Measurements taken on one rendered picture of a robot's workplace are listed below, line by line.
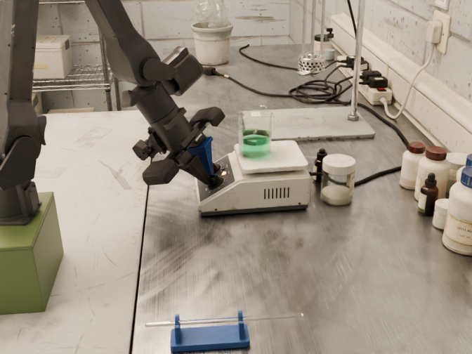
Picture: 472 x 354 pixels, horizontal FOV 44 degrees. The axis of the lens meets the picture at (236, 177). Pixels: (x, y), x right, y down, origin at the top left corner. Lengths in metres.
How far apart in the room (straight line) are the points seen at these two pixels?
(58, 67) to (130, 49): 2.30
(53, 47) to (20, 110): 2.36
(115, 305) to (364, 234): 0.42
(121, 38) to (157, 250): 0.34
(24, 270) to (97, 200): 0.33
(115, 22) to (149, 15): 2.52
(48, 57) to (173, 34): 0.72
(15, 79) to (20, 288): 0.28
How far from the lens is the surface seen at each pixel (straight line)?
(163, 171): 0.95
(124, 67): 0.92
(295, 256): 0.93
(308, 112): 1.51
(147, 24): 3.42
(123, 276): 0.90
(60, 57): 3.18
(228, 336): 0.76
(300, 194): 1.03
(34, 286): 0.84
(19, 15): 0.81
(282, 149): 1.08
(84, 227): 1.04
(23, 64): 0.82
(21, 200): 0.85
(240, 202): 1.02
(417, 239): 1.00
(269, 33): 3.46
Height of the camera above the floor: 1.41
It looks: 26 degrees down
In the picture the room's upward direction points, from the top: 1 degrees counter-clockwise
